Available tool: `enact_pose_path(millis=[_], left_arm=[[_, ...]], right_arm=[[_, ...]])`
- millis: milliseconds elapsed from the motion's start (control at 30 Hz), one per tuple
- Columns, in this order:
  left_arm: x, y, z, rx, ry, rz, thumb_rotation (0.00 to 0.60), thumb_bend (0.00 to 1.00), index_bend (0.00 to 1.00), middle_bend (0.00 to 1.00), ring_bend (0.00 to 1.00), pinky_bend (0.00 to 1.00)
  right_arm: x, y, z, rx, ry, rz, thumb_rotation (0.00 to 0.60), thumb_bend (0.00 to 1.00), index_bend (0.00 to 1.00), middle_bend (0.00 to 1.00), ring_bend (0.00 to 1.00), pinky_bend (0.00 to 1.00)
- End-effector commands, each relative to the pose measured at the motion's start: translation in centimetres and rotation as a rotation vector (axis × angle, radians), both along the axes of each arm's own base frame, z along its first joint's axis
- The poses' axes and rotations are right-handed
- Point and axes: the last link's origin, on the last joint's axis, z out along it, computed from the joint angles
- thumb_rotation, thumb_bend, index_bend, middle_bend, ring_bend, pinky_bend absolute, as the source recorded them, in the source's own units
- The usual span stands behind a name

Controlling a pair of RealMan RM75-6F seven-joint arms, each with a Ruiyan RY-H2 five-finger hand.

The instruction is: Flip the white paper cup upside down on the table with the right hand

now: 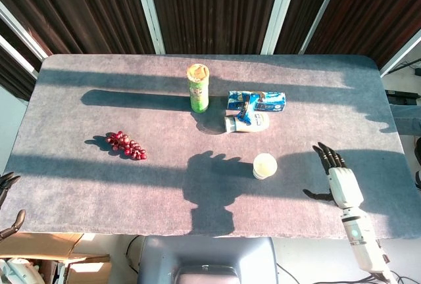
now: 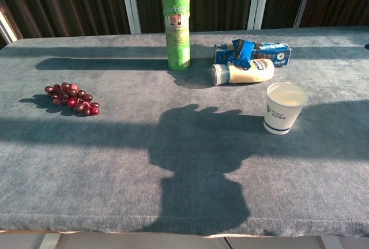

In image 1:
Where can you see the blue grey upholstered furniture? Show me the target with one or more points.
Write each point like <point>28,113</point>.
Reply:
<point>408,119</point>

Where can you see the cream plastic bottle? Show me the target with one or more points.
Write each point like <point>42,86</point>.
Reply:
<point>260,123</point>

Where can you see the blue cookie box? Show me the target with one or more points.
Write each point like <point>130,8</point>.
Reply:
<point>271,100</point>

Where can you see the white frame post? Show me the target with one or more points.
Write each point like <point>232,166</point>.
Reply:
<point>320,11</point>
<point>23,39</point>
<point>403,54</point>
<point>279,11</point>
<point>152,11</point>

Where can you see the blue grey table cloth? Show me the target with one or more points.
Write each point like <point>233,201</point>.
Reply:
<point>131,192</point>

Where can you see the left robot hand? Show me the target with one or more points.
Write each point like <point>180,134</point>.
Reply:
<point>7,180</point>

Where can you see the brown cardboard box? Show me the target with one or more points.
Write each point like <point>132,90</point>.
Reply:
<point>82,264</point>

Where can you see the white paper cup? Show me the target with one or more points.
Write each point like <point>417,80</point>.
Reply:
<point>265,165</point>

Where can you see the red grape bunch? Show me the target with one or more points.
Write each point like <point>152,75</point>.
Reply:
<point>126,146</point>

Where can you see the torn blue cookie wrapper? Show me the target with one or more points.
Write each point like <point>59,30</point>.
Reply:
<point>248,109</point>

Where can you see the grey robot torso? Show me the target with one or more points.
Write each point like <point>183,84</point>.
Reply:
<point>207,257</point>

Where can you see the green chips can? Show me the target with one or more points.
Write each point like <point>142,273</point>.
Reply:
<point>199,93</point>

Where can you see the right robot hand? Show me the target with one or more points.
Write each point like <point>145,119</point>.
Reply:
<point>343,185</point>

